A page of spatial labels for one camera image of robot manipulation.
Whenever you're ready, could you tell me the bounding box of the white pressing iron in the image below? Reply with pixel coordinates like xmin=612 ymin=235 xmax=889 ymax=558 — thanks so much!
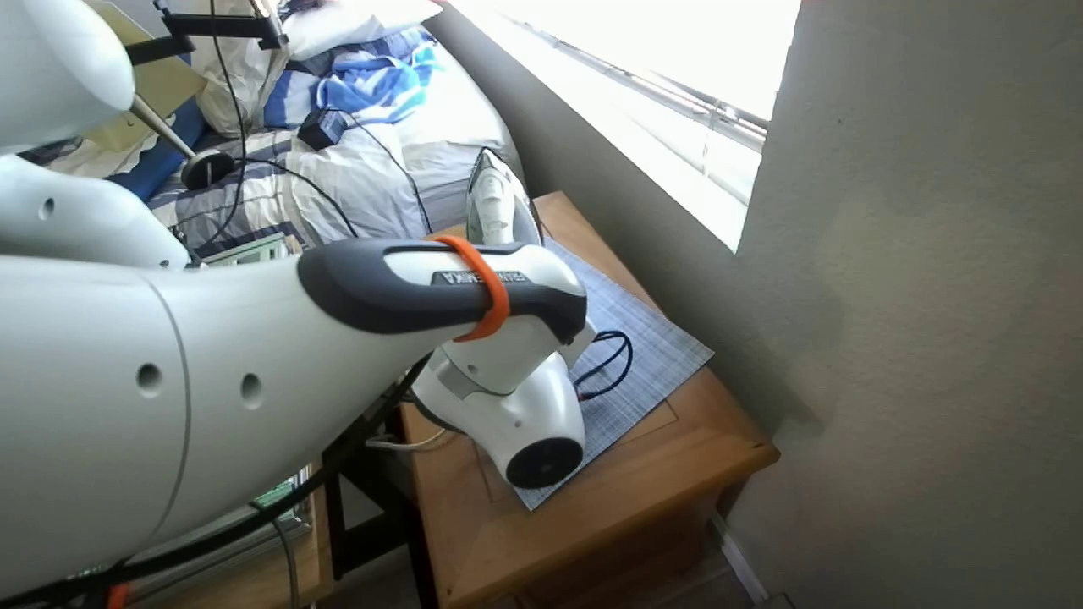
xmin=460 ymin=145 xmax=546 ymax=251

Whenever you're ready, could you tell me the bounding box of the grey grid mat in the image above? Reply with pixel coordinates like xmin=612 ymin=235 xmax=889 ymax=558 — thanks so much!
xmin=509 ymin=235 xmax=719 ymax=514

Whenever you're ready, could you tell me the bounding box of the white bedding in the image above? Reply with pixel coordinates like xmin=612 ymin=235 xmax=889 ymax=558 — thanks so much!
xmin=144 ymin=0 xmax=531 ymax=297

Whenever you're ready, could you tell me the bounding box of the wooden side table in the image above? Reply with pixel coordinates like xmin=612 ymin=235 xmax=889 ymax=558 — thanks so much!
xmin=397 ymin=187 xmax=783 ymax=609

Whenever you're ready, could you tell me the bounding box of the blue striped cloth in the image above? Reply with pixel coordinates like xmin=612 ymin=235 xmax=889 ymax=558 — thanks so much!
xmin=262 ymin=25 xmax=441 ymax=145

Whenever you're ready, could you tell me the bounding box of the yellowish pillow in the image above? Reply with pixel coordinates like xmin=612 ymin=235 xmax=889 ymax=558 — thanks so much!
xmin=78 ymin=0 xmax=210 ymax=176

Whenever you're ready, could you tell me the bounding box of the orange strap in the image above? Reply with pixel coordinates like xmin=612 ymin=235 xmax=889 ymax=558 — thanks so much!
xmin=430 ymin=229 xmax=515 ymax=346

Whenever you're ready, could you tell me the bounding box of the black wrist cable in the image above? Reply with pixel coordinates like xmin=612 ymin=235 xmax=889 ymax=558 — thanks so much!
xmin=569 ymin=325 xmax=640 ymax=407

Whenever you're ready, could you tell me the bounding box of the white iron power cord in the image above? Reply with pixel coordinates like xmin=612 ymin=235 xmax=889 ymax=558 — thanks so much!
xmin=363 ymin=428 xmax=456 ymax=457

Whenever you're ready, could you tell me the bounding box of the aluminium rail frame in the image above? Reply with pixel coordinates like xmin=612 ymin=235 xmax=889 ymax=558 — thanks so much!
xmin=191 ymin=223 xmax=309 ymax=269

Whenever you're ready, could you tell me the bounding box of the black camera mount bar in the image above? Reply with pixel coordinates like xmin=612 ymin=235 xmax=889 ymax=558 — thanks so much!
xmin=121 ymin=10 xmax=288 ymax=69

